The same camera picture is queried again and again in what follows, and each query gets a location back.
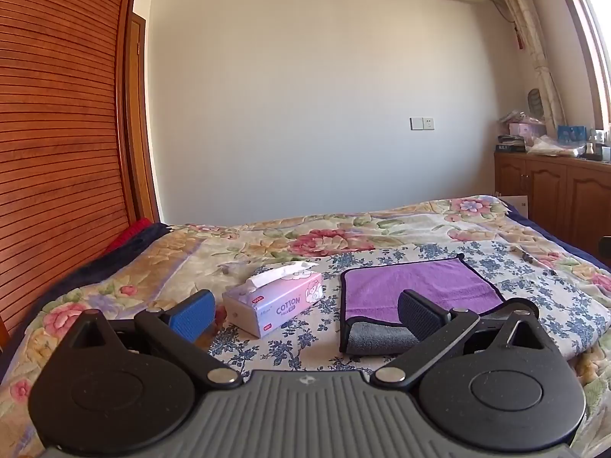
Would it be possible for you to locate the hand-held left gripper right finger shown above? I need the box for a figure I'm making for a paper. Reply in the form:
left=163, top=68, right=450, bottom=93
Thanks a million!
left=372, top=289, right=555, bottom=388

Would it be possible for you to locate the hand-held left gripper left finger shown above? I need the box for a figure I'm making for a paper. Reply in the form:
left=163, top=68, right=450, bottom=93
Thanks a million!
left=62, top=289, right=244, bottom=388

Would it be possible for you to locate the purple and grey towel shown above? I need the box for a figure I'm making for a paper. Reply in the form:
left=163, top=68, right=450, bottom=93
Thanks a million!
left=339, top=255, right=507, bottom=356

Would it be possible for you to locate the pink tissue box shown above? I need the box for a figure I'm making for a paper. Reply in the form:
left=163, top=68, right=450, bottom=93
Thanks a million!
left=222, top=261, right=324, bottom=339

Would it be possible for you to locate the red cloth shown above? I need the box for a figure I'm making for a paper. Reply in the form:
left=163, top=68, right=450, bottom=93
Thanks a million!
left=102, top=218, right=152, bottom=255

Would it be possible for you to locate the blue floral bed sheet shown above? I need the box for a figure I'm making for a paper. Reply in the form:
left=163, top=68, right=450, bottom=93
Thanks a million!
left=207, top=242, right=611, bottom=375

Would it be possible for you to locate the floral blanket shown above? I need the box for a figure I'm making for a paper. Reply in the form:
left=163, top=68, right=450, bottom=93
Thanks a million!
left=0, top=195, right=611, bottom=458

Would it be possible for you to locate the white cardboard box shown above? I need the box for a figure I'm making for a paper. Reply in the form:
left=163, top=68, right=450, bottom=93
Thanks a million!
left=499, top=195, right=530, bottom=216

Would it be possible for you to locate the wooden cabinet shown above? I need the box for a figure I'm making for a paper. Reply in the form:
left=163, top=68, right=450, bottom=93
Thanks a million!
left=494, top=150, right=611, bottom=257

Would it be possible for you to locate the stack of dark books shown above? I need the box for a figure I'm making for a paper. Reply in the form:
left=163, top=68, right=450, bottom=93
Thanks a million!
left=496, top=134, right=527, bottom=154

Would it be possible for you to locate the pink storage box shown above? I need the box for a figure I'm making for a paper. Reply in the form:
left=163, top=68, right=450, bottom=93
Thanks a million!
left=508, top=123, right=546, bottom=140

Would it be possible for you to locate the clear plastic bag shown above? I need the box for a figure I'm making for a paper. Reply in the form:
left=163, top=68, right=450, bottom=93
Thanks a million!
left=527, top=136, right=586, bottom=157

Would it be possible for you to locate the wooden door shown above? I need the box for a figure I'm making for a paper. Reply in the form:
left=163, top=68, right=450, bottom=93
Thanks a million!
left=126, top=10, right=160, bottom=224

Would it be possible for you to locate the blue printed box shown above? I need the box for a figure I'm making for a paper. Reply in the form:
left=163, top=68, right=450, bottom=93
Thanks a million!
left=557, top=125, right=588, bottom=144

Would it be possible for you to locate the woven hand fan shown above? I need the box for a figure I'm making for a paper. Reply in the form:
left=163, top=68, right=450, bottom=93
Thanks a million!
left=527, top=88, right=545, bottom=120

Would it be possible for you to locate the group of small bottles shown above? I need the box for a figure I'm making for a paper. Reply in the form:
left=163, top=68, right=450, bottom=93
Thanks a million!
left=588, top=128, right=611, bottom=162

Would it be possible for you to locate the patterned beige curtain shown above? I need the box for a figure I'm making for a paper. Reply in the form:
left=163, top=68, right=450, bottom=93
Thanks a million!
left=487, top=0, right=570, bottom=127

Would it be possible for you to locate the wooden window frame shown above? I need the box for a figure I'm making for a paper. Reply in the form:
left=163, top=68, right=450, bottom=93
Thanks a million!
left=549, top=0, right=611, bottom=134

